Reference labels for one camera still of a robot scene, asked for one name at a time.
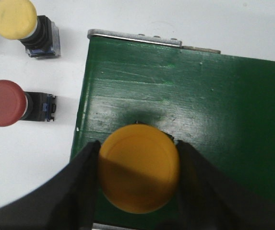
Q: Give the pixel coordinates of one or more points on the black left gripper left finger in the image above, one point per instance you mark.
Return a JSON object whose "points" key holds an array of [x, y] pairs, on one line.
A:
{"points": [[65, 202]]}

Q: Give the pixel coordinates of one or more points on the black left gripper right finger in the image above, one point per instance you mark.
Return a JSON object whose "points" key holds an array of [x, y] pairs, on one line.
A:
{"points": [[209, 200]]}

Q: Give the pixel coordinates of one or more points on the yellow mushroom push button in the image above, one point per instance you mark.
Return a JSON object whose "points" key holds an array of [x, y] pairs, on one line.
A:
{"points": [[138, 168]]}

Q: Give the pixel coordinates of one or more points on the green conveyor belt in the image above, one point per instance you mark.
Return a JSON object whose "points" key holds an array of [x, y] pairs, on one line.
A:
{"points": [[224, 106]]}

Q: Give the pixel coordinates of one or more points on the aluminium conveyor frame rail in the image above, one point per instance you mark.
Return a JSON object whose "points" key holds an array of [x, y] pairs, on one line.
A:
{"points": [[172, 42]]}

